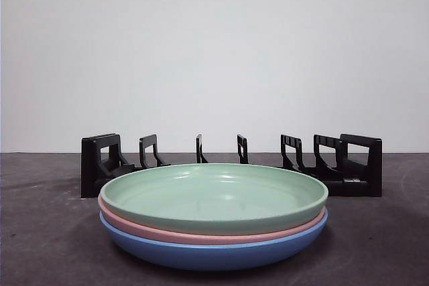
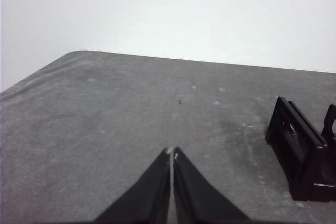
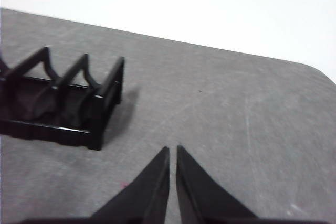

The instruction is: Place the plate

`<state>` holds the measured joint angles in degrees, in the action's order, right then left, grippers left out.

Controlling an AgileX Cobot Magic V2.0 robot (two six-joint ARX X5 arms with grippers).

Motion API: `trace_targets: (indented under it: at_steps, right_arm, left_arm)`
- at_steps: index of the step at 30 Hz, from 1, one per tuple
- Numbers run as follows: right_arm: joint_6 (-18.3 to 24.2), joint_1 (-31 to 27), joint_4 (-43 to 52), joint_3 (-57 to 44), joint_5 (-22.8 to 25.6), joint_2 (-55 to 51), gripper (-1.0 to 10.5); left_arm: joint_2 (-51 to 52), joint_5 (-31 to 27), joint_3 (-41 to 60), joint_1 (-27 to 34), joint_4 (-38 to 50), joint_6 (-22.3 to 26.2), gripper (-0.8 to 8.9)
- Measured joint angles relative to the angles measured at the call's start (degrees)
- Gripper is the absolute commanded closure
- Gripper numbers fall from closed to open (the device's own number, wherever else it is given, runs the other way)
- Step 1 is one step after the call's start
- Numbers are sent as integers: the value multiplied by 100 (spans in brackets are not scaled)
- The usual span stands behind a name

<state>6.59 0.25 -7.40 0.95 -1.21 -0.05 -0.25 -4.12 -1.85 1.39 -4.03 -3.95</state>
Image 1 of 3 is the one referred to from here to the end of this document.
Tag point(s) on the black plastic dish rack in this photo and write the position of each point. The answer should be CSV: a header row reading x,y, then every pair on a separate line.
x,y
362,185

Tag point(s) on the pink round plate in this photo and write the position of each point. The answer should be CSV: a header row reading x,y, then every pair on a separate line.
x,y
134,225

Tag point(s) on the pale green round plate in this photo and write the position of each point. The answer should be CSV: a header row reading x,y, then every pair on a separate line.
x,y
207,192

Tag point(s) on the blue round plate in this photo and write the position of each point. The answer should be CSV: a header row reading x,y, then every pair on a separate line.
x,y
214,256

